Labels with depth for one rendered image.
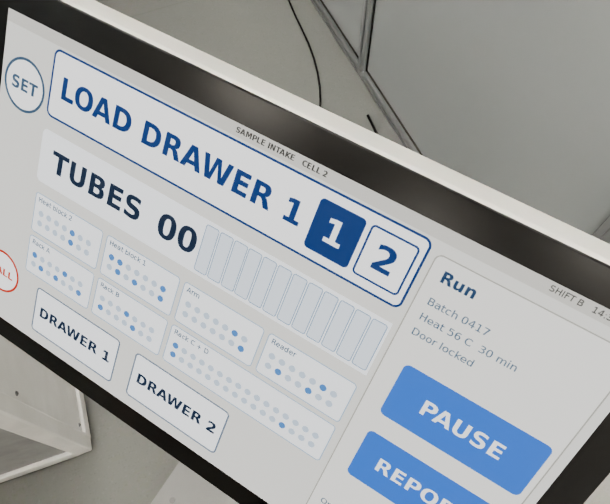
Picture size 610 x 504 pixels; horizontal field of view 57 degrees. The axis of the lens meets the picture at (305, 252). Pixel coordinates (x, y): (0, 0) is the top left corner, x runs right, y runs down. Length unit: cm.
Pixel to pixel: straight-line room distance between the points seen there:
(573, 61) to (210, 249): 91
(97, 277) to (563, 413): 35
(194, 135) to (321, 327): 15
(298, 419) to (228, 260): 13
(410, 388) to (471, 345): 5
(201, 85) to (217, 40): 183
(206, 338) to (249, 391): 5
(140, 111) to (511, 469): 34
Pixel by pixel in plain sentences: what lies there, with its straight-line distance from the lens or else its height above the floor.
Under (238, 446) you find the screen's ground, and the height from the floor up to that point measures 100.
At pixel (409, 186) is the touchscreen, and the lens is 33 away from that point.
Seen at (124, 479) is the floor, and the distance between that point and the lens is 154.
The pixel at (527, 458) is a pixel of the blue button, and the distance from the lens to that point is 39.
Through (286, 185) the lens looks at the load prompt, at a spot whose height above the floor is 117.
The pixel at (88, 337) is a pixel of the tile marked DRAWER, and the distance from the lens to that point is 51.
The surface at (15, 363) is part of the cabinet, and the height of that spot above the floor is 42.
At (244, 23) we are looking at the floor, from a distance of 226.
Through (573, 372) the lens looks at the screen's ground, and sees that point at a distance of 36.
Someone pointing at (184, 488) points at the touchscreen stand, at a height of 3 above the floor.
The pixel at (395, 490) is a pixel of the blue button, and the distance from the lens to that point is 43.
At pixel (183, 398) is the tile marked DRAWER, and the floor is 101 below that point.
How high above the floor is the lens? 146
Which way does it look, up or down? 63 degrees down
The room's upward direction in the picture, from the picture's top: 1 degrees counter-clockwise
